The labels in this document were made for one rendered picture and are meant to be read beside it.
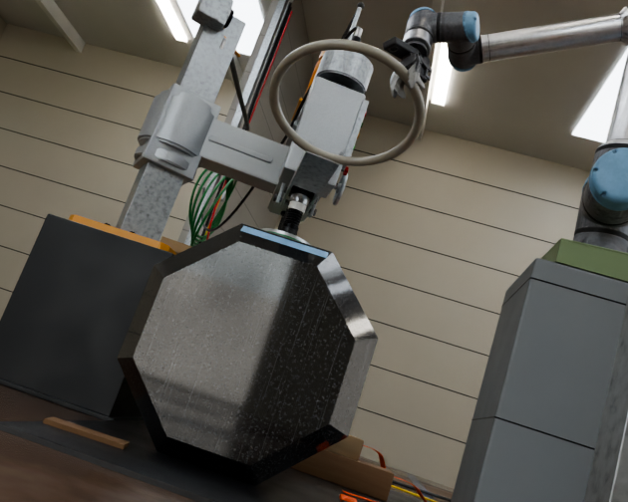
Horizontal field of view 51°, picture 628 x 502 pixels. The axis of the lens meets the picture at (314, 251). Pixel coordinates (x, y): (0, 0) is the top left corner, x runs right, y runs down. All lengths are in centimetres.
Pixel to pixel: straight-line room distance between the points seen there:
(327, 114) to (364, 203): 541
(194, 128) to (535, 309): 202
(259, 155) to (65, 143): 624
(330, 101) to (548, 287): 131
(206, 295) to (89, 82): 756
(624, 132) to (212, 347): 138
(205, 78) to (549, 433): 241
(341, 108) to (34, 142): 718
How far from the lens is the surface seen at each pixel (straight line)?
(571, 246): 181
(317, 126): 264
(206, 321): 221
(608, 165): 185
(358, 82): 275
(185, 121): 325
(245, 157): 327
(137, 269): 290
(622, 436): 93
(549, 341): 174
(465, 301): 779
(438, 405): 761
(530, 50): 225
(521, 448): 171
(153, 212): 320
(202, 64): 344
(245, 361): 218
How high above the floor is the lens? 30
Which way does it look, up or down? 13 degrees up
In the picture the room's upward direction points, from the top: 19 degrees clockwise
